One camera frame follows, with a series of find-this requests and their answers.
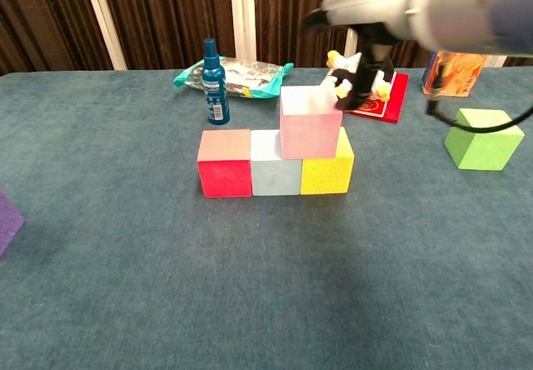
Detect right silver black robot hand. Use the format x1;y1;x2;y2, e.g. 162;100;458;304
300;0;421;112

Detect pink foam cube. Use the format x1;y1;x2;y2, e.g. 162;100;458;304
279;85;344;160

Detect yellow foam cube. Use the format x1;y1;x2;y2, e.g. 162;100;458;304
300;126;356;196

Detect green foam cube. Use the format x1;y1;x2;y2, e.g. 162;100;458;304
443;107;526;172

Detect red foam cube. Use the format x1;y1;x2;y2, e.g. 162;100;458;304
197;128;253;198

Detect purple foam cube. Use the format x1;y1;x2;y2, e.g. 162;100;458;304
0;190;26;258

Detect black white plush penguin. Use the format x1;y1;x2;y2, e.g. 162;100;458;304
320;48;396;100

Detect flat red gift box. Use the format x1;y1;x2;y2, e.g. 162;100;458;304
343;72;410;124

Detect blue orange biscuit box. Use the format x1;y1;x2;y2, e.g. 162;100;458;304
421;49;491;98

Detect teal snack bag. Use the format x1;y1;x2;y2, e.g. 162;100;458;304
172;56;295;100

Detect blue spray bottle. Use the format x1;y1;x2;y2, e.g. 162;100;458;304
202;37;231;127

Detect light blue foam cube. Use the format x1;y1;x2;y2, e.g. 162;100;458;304
250;129;303;197

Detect dark brown curtain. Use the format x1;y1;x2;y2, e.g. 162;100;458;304
0;0;533;78

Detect teal table mat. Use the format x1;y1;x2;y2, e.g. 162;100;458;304
0;66;533;370

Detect white frame post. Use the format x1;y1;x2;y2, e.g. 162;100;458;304
80;0;128;71
228;0;256;61
344;0;369;58

